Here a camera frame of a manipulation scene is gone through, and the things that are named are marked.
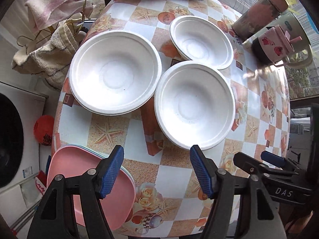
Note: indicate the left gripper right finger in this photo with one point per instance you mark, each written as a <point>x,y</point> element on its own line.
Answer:
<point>257,217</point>

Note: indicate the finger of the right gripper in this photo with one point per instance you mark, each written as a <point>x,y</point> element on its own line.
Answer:
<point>252,166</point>
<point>287,164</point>

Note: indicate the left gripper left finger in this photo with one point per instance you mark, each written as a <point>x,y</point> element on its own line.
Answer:
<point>55,215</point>

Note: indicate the pink square plate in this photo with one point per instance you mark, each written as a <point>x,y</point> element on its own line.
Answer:
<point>73,161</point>

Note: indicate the white bowl large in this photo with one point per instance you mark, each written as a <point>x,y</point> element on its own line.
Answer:
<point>194,105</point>

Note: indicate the white bowl small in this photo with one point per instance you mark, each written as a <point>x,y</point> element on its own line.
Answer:
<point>197,39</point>

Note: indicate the blue square plate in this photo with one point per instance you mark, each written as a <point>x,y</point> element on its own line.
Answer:
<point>117,158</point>

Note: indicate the red white brush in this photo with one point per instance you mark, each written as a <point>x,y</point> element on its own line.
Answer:
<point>40,182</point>

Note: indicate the red round object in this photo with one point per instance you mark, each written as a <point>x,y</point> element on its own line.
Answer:
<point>43,130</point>

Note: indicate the white washing machine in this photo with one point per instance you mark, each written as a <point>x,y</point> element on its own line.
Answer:
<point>20,110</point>

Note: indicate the metal cup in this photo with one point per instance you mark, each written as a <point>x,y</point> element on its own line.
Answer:
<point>257,17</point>

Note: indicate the beige cloth bag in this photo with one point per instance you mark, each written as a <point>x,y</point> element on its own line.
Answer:
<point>52,60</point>

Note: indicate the pink white towel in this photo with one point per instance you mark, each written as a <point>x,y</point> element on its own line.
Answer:
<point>45,13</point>

